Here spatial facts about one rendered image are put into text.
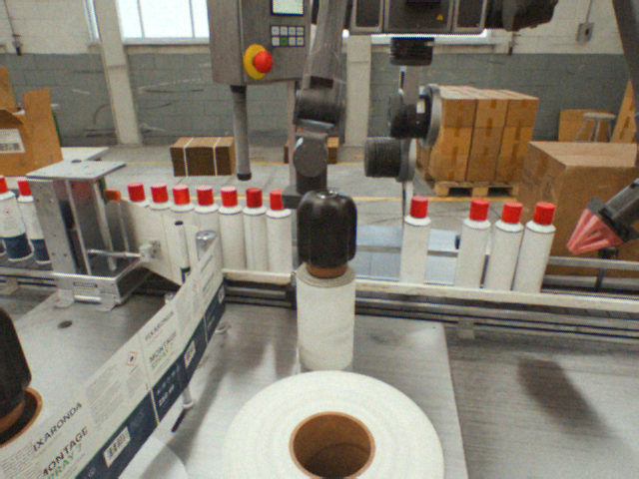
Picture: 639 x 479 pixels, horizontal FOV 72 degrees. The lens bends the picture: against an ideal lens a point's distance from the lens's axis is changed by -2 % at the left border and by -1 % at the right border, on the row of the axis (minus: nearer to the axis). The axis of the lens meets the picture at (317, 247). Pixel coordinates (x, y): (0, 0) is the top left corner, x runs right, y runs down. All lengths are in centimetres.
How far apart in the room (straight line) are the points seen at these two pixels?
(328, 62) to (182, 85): 585
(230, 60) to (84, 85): 625
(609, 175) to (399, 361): 64
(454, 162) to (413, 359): 364
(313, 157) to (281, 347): 33
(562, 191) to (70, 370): 103
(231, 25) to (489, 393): 77
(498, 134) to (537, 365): 363
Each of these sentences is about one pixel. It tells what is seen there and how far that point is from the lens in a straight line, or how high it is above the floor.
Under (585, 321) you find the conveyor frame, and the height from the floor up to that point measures 87.
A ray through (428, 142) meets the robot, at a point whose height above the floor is 106.
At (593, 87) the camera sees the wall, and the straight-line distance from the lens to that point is 729.
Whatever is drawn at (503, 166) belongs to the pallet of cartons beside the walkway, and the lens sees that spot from 451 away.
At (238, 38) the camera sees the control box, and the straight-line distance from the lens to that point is 86.
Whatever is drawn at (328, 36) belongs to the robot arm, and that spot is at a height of 137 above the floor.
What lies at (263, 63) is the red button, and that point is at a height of 132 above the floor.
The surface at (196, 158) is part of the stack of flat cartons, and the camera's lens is 502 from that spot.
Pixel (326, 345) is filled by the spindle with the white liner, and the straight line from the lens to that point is 65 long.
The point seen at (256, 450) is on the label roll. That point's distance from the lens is 44.
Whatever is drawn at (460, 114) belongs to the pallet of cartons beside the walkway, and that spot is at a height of 76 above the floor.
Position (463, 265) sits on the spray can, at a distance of 92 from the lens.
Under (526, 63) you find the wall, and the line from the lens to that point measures 685.
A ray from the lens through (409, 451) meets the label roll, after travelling 45.
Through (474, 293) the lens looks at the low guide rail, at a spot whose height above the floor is 91.
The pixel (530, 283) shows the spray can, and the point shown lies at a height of 93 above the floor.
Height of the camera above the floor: 136
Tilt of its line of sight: 25 degrees down
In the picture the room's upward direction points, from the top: straight up
